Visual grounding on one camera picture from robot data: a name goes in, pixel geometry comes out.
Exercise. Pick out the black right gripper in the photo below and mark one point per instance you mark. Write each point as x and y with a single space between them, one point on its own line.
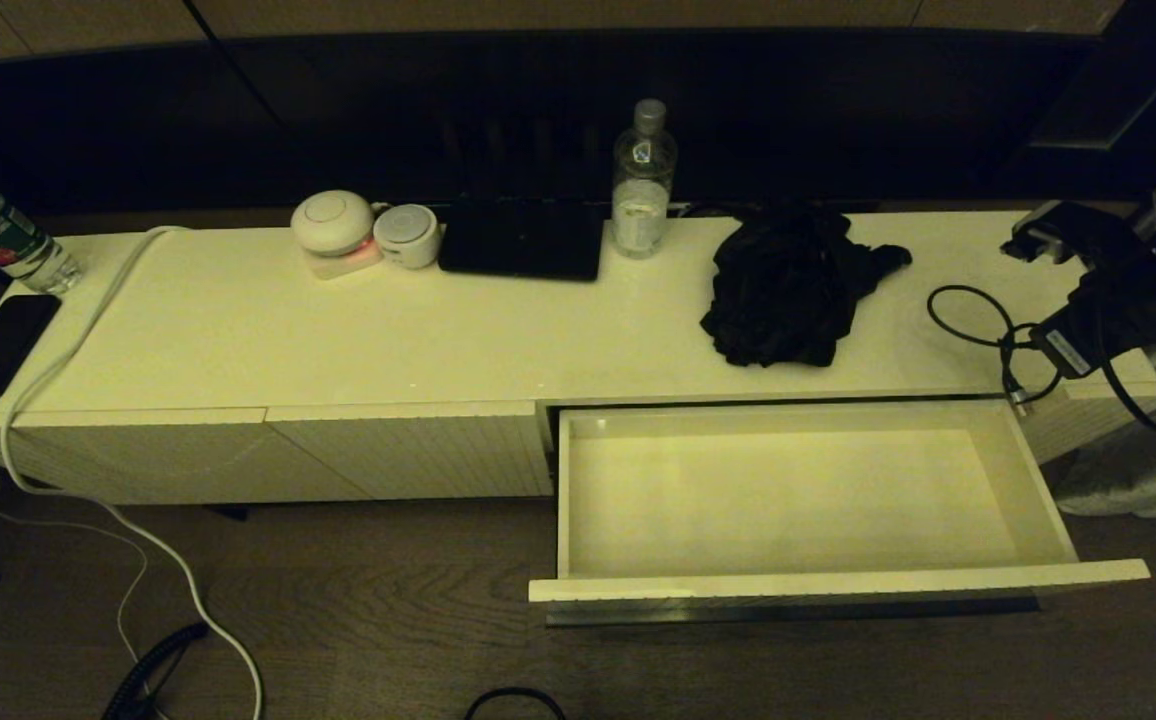
1088 320

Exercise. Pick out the black umbrella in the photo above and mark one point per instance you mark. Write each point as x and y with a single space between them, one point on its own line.
778 290

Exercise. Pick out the white low cabinet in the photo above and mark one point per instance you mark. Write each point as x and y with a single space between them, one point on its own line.
338 328

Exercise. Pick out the grey curtain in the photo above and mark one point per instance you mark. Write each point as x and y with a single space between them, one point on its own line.
1138 470

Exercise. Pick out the clear bottle with grey cap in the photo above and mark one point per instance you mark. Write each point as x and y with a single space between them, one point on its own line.
641 208

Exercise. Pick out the black flat rectangular device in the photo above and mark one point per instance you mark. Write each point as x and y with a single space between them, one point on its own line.
523 243

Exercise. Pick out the small white round speaker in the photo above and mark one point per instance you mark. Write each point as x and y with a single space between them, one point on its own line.
407 238

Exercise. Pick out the white base with pink light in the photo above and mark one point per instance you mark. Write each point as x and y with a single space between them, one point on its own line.
346 265

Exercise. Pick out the large white dome device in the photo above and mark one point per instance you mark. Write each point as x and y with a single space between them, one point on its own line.
332 220

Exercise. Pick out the black smartphone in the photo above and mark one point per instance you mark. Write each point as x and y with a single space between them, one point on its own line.
0 343

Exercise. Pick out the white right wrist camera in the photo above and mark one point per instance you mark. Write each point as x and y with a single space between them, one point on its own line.
1063 230

